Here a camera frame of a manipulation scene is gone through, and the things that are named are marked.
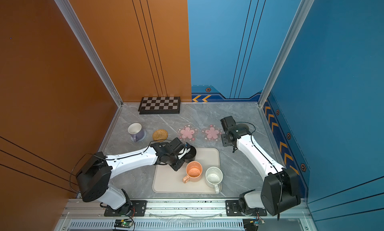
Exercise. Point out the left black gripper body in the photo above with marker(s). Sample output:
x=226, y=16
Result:
x=176, y=162

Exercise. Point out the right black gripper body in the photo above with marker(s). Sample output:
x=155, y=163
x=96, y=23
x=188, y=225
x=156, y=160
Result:
x=224, y=140

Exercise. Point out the pink flower coaster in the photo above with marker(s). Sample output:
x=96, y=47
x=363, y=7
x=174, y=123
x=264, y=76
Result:
x=212, y=133
x=187, y=133

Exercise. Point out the tan rattan round coaster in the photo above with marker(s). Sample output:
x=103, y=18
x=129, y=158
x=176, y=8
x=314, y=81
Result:
x=160, y=135

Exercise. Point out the black mug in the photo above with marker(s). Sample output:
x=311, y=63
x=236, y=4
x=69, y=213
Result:
x=190, y=155

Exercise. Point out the blue woven round coaster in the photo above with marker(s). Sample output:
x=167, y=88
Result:
x=139, y=136

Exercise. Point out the purple mug white inside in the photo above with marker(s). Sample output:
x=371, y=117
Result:
x=134, y=128

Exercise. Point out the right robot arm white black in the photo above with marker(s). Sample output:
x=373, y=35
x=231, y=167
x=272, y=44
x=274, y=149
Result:
x=281, y=188

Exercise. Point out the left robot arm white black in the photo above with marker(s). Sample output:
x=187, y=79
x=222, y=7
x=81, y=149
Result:
x=94, y=177

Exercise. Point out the orange pink mug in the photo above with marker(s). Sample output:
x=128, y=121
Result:
x=194, y=171

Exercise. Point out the brown white chessboard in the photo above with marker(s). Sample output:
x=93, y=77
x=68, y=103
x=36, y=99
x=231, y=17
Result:
x=160, y=105

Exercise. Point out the green circuit board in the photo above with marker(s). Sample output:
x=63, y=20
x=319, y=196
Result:
x=124, y=225

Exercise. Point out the right small circuit board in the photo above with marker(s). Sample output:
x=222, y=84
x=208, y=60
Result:
x=252, y=224

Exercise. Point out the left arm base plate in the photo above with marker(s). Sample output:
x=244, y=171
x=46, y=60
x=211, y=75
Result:
x=135, y=208

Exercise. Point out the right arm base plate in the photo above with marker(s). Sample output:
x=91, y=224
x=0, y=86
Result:
x=233, y=209

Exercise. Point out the aluminium rail frame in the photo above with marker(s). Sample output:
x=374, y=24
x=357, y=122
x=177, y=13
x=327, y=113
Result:
x=192, y=214

